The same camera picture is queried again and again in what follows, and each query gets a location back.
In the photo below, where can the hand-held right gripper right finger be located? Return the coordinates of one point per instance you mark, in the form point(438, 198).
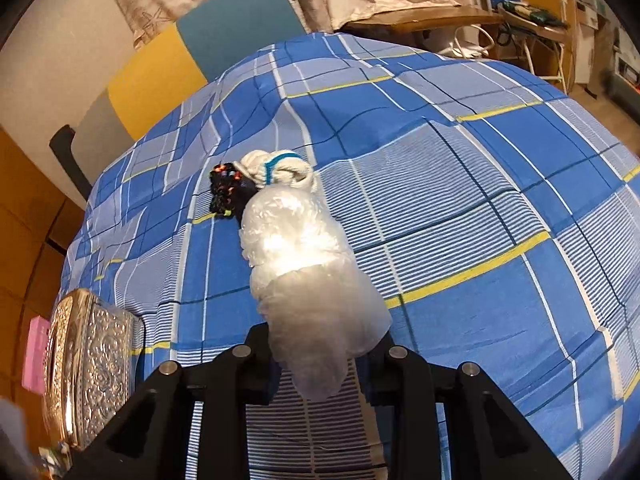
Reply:
point(375, 375)

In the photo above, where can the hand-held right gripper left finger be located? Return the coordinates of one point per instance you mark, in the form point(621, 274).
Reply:
point(257, 370)

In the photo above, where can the clear plastic bag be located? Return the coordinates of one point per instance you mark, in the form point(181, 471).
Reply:
point(310, 300)

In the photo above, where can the ornate silver tray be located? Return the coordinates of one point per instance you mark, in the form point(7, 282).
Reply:
point(100, 360)

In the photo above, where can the rolled white socks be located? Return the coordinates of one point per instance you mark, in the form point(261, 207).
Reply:
point(290, 167)

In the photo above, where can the blue plaid bedsheet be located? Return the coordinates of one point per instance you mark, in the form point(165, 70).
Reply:
point(475, 185)

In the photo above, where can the pink box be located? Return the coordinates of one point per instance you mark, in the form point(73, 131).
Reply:
point(35, 355)

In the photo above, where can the multicolour padded headboard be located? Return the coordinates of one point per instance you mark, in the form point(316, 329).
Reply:
point(230, 25)

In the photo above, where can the wooden desk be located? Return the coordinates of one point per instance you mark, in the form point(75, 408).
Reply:
point(425, 17)

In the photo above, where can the grey heater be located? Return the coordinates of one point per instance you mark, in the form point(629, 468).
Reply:
point(625, 77)

